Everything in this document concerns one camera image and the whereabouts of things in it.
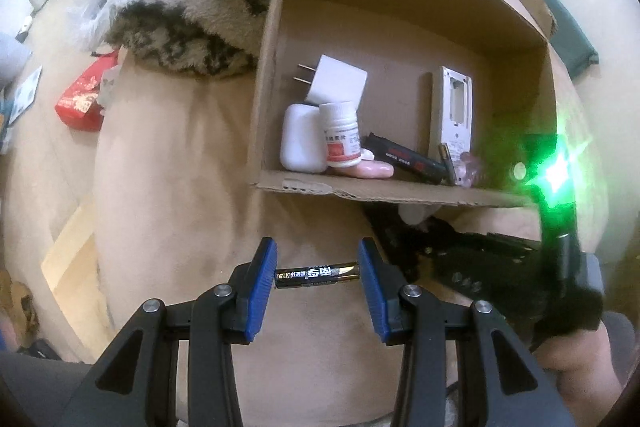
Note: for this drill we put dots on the person right hand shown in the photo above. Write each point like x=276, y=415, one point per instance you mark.
x=586, y=380

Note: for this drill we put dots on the white pill bottle red label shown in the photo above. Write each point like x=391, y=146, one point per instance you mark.
x=339, y=124

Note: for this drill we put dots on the green cushion orange stripe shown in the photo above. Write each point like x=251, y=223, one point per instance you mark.
x=569, y=40

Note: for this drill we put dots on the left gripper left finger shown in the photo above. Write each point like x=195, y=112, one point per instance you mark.
x=134, y=382

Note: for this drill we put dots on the black flashlight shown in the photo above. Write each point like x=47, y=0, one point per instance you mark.
x=555, y=264

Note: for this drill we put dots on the gold black AA battery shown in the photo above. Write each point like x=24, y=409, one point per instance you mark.
x=316, y=275

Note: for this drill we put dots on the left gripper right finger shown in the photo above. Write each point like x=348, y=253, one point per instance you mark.
x=499, y=380

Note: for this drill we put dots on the bathroom scale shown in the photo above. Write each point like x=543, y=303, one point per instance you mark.
x=25, y=95

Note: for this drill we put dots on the pink Hello Kitty charm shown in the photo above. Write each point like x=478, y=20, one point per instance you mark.
x=367, y=168

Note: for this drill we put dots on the black lighter red print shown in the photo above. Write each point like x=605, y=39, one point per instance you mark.
x=401, y=157

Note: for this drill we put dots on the grey laundry bag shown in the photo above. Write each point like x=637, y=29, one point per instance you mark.
x=13, y=57

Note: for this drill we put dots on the white earbuds case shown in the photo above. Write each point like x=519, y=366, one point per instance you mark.
x=302, y=144

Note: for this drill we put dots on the white USB wall charger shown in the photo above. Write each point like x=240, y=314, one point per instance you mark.
x=332, y=81

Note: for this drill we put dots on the white plastic bag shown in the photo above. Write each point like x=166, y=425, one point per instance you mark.
x=107, y=85

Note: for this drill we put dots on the white rectangular remote holder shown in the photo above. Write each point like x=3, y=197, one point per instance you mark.
x=452, y=112

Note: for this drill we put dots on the open cardboard box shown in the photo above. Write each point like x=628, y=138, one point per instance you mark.
x=401, y=45

